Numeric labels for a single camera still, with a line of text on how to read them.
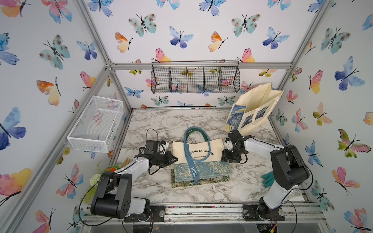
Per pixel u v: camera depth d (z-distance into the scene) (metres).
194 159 0.89
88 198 0.40
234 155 0.80
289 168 0.47
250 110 0.83
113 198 0.42
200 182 0.83
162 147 0.77
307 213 0.75
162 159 0.78
